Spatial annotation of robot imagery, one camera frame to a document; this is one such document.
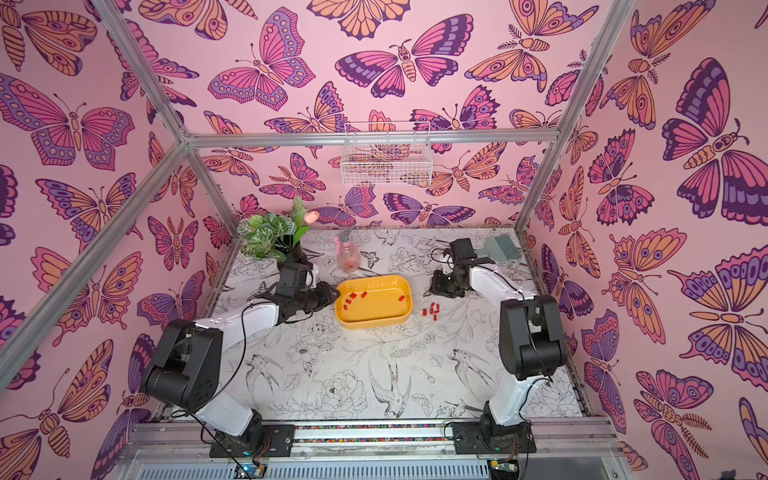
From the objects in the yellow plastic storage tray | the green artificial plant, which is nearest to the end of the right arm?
the yellow plastic storage tray

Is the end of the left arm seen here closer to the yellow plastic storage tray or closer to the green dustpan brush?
the yellow plastic storage tray

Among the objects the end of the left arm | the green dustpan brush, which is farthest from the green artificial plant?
the green dustpan brush

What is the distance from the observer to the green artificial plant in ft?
2.79

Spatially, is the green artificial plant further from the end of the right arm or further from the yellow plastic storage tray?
the end of the right arm

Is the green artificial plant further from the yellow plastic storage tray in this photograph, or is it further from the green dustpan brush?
the green dustpan brush

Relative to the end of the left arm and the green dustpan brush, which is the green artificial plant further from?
the green dustpan brush

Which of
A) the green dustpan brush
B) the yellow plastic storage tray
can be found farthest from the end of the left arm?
the green dustpan brush
